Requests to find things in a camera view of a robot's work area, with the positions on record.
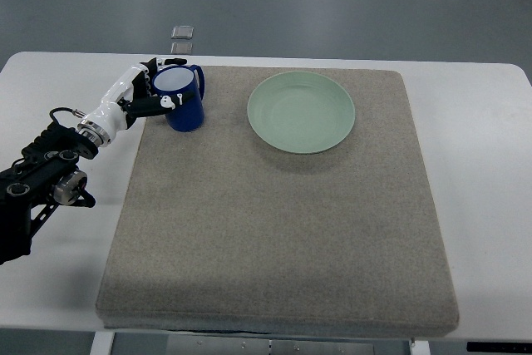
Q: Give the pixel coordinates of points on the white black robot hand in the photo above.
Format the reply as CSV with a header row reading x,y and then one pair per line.
x,y
130,98

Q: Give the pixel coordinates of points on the blue enamel mug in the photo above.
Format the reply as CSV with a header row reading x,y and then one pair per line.
x,y
181,89

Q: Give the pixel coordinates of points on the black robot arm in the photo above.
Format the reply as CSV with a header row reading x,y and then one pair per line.
x,y
47,177

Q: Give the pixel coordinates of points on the lower floor socket plate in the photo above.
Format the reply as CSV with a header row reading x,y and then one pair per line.
x,y
181,48

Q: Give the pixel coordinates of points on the green plate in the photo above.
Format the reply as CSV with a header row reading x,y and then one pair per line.
x,y
301,112

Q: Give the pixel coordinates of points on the beige felt mat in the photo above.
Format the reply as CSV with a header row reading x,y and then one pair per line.
x,y
221,232

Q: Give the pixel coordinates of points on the black table control panel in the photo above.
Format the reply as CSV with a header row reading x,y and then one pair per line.
x,y
499,347

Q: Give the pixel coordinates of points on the metal table frame bracket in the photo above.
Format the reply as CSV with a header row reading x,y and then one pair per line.
x,y
261,346

